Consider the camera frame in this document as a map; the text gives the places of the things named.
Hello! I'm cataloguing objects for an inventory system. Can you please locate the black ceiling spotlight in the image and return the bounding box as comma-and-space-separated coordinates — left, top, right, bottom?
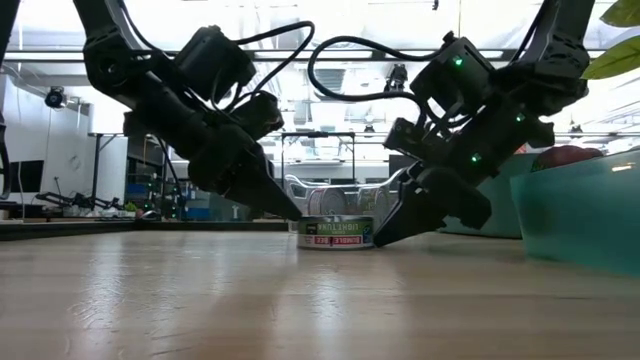
44, 86, 66, 109
383, 63, 409, 94

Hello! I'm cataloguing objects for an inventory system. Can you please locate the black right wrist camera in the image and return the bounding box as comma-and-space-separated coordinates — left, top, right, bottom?
409, 30, 497, 117

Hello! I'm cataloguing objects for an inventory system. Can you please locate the black monitor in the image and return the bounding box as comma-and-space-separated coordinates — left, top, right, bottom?
5, 159, 45, 194

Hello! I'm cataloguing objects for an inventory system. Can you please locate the black background table frame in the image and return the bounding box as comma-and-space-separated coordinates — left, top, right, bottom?
89, 130, 416, 211

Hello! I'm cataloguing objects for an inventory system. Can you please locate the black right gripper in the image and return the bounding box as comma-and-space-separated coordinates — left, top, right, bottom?
373, 94, 531, 249

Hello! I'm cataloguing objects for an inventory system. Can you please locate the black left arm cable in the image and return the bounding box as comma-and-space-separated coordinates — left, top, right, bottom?
219, 20, 317, 111

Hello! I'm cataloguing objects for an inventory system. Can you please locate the black overhead light bar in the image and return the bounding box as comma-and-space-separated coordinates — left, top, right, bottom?
4, 48, 506, 63

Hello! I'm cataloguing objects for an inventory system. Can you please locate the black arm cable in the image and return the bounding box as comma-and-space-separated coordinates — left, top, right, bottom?
219, 20, 317, 111
307, 34, 449, 132

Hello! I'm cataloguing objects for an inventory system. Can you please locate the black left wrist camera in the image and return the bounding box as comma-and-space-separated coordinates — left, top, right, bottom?
173, 24, 257, 104

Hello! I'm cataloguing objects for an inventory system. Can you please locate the green artificial plant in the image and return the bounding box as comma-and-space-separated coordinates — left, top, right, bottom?
582, 0, 640, 80

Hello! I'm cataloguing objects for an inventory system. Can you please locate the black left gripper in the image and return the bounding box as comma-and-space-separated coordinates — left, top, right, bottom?
187, 90, 304, 222

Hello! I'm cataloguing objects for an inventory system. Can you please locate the clear plastic bin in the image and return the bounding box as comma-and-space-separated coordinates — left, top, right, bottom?
284, 167, 409, 235

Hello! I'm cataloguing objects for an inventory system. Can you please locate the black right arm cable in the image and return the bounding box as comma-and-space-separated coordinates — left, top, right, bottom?
307, 34, 449, 132

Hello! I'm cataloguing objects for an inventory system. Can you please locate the dark red fruit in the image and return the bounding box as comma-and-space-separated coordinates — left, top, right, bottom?
529, 144, 605, 174

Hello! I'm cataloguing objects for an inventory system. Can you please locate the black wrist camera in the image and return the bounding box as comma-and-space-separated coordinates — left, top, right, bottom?
409, 30, 497, 117
173, 24, 257, 104

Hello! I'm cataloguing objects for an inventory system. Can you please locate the black aluminium table frame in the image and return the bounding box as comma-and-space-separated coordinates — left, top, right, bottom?
0, 218, 290, 242

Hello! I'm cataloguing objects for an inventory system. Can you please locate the teal plastic bin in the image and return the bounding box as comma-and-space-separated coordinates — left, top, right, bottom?
439, 152, 539, 239
509, 149, 640, 276

